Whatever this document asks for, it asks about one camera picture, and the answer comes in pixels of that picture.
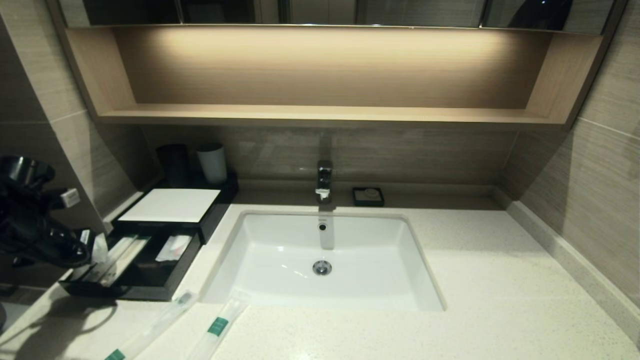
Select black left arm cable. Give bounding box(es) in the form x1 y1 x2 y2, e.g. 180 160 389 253
10 247 92 269

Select wooden wall niche shelf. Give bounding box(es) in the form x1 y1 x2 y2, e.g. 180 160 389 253
64 25 605 131

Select white packet with pink print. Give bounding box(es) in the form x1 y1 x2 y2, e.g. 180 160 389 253
155 234 193 263

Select clear plastic sachet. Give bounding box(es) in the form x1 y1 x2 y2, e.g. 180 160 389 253
92 232 109 264

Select glossy black drawer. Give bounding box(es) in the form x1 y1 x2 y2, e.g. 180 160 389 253
59 227 203 302

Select long beige packet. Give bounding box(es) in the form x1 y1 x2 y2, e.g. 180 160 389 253
99 236 152 287

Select clear toothbrush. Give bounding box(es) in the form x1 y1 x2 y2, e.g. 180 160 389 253
104 289 200 360

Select long grey packet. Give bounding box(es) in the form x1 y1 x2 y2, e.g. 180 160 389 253
80 235 138 283

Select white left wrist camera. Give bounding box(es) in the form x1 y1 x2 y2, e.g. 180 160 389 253
59 188 81 209

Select white sink basin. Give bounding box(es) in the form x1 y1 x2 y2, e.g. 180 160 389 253
200 210 446 312

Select white cup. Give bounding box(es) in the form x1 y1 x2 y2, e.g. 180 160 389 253
196 143 228 186

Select black cup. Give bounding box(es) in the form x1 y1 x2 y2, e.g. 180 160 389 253
156 144 191 189

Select mirrored wall cabinet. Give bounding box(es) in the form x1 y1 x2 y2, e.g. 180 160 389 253
49 0 628 34

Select black soap dish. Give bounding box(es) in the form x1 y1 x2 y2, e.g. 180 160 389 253
352 187 385 208

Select chrome faucet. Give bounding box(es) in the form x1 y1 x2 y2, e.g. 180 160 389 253
315 160 335 205

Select white packet with green band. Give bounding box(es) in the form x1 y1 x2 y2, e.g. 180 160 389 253
187 298 248 360

